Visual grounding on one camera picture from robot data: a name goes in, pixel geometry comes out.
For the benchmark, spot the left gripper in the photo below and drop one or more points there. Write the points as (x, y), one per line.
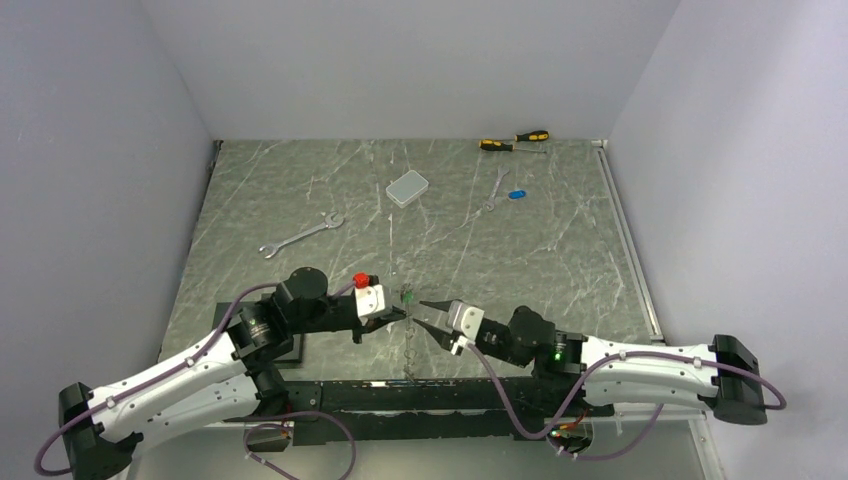
(376, 322)

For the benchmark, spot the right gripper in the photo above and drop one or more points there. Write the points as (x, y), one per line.
(443, 338)

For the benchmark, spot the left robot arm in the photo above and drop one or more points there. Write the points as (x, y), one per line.
(230, 373)

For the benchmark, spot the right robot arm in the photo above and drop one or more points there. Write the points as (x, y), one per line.
(721, 377)

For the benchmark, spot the black plate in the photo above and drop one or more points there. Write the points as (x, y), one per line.
(290, 360)

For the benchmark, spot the large silver wrench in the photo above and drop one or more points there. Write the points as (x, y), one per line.
(330, 221)

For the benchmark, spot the small silver wrench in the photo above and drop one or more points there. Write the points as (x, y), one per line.
(490, 204)

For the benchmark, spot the clear plastic box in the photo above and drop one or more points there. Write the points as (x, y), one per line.
(407, 188)

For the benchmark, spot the lower yellow black screwdriver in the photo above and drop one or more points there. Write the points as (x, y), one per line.
(491, 145)

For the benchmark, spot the yellow black screwdriver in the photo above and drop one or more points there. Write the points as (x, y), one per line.
(491, 145)
(533, 136)

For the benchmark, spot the upper yellow black screwdriver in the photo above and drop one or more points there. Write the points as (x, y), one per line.
(533, 136)

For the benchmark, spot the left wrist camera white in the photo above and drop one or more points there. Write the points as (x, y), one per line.
(371, 297)

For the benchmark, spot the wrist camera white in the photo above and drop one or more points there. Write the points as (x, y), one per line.
(465, 321)
(371, 297)

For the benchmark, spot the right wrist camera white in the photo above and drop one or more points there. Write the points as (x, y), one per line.
(465, 321)

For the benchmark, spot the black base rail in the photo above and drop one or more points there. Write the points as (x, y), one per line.
(392, 410)

